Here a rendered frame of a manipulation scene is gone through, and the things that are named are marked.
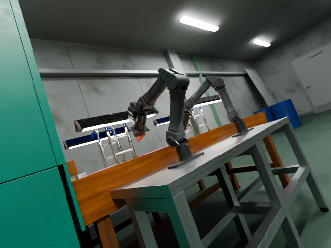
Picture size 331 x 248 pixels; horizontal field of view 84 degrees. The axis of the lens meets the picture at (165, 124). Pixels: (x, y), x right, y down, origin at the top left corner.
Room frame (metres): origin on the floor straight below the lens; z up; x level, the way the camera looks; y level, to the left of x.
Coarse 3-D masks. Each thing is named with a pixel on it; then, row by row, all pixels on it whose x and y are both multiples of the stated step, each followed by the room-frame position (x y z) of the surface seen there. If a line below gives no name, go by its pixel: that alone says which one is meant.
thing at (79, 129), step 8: (120, 112) 1.29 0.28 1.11; (128, 112) 1.31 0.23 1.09; (152, 112) 1.41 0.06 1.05; (80, 120) 1.11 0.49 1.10; (88, 120) 1.13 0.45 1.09; (96, 120) 1.15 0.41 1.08; (104, 120) 1.18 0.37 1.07; (112, 120) 1.21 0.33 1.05; (120, 120) 1.24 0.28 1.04; (80, 128) 1.08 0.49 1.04
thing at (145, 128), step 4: (136, 124) 1.01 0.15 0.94; (140, 124) 1.00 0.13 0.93; (144, 124) 1.01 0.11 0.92; (132, 128) 1.03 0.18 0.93; (136, 128) 1.02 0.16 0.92; (140, 128) 1.02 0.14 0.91; (144, 128) 1.04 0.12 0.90; (148, 128) 1.07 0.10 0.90; (136, 132) 1.01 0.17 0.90; (140, 132) 1.02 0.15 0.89
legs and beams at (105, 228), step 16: (272, 144) 1.84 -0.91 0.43; (272, 160) 1.86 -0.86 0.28; (208, 192) 1.99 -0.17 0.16; (192, 208) 1.82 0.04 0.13; (96, 224) 0.78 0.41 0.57; (128, 224) 2.00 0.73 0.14; (160, 224) 1.59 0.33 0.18; (80, 240) 1.25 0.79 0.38; (96, 240) 1.80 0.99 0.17; (112, 240) 0.81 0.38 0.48
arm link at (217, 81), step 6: (210, 78) 1.23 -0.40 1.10; (216, 78) 1.23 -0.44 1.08; (204, 84) 1.26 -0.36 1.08; (210, 84) 1.25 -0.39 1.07; (216, 84) 1.23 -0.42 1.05; (222, 84) 1.23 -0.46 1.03; (198, 90) 1.27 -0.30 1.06; (204, 90) 1.27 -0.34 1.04; (192, 96) 1.27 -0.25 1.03; (198, 96) 1.27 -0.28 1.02; (186, 102) 1.28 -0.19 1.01; (192, 102) 1.27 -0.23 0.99
